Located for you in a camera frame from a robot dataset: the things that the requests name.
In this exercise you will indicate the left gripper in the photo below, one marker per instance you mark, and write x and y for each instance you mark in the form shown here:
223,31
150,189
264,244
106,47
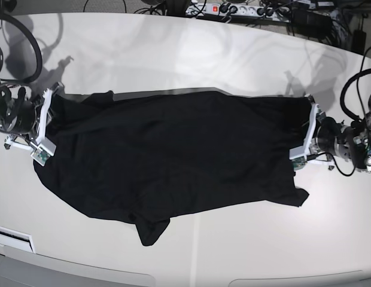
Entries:
312,153

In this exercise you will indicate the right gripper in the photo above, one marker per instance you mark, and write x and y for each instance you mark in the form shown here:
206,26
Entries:
36,139

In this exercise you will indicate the black t-shirt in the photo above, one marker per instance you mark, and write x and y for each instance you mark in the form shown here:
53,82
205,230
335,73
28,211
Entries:
146,160

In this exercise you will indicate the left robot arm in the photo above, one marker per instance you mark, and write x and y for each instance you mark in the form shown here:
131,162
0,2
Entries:
336,145

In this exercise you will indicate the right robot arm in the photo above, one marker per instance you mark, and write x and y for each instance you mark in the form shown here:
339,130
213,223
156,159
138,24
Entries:
24,114

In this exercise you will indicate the black power brick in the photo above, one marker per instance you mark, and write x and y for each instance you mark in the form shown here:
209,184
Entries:
312,21

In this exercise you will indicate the white panel at table edge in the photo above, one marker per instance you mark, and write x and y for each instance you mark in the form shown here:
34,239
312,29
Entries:
17,240

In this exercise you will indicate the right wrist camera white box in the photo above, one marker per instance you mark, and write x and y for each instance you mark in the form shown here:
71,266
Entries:
43,151

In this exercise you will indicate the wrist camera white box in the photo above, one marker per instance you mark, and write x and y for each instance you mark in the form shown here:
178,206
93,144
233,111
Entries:
43,151
299,157

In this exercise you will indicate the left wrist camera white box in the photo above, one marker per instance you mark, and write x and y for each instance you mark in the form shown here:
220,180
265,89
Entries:
299,157

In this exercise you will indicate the white power strip red switch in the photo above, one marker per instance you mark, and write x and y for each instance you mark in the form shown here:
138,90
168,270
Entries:
228,11

